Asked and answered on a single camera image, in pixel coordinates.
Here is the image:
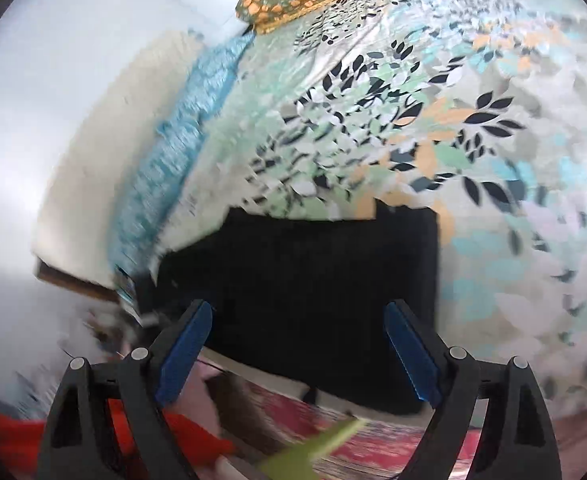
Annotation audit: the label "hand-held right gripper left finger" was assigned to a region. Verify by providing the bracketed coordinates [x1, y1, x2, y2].
[36, 299, 216, 480]

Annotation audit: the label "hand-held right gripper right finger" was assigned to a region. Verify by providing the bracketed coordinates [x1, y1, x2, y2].
[383, 299, 559, 480]

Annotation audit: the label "black pants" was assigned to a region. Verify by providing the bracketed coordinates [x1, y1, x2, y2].
[138, 200, 441, 416]

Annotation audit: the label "patterned red rug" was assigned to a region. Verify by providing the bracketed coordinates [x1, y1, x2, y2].
[208, 377, 479, 480]

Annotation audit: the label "olive green flat object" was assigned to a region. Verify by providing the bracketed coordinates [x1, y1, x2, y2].
[258, 417, 369, 480]

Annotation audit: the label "large blue floral pillow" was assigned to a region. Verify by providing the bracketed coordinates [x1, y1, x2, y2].
[107, 125, 214, 283]

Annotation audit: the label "red fuzzy sweater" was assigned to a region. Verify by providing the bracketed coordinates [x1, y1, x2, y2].
[0, 400, 236, 476]

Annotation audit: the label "cream padded headboard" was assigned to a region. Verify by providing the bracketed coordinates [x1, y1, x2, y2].
[33, 30, 206, 291]

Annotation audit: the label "bed with floral leaf sheet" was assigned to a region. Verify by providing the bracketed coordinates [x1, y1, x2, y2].
[148, 0, 587, 421]

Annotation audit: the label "wooden bed frame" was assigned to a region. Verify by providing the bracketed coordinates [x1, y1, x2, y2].
[34, 259, 120, 306]

